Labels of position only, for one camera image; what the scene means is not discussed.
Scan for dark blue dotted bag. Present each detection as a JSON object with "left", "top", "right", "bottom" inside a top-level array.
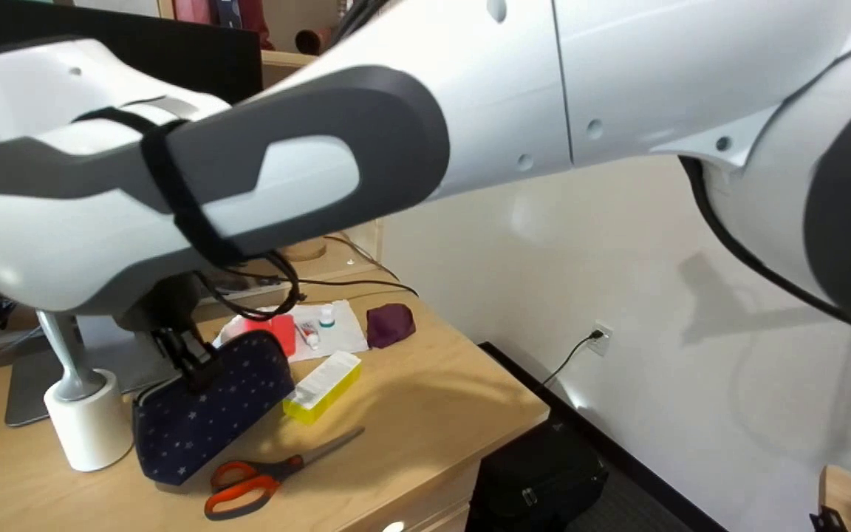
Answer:
[{"left": 133, "top": 330, "right": 291, "bottom": 484}]

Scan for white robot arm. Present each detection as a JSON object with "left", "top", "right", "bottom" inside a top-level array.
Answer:
[{"left": 0, "top": 0, "right": 851, "bottom": 325}]

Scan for yellow white box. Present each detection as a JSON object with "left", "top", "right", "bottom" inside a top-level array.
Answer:
[{"left": 281, "top": 352, "right": 361, "bottom": 423}]

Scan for maroon pouch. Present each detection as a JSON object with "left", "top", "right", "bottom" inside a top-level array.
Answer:
[{"left": 365, "top": 303, "right": 416, "bottom": 348}]

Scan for red item in plastic bag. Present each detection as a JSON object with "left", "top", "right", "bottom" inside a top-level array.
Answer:
[{"left": 215, "top": 302, "right": 365, "bottom": 359}]

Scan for black bag on floor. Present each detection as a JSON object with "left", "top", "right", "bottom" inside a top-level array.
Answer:
[{"left": 466, "top": 423, "right": 609, "bottom": 532}]

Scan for orange handled scissors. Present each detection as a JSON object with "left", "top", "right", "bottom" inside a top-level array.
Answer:
[{"left": 203, "top": 429, "right": 364, "bottom": 519}]

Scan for black power cable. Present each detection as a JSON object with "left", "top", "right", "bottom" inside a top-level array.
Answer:
[{"left": 296, "top": 229, "right": 420, "bottom": 297}]

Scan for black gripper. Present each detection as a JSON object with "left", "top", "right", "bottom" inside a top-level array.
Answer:
[{"left": 114, "top": 275, "right": 210, "bottom": 373}]

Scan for black computer monitor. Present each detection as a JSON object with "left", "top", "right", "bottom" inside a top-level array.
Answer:
[{"left": 0, "top": 0, "right": 265, "bottom": 432}]

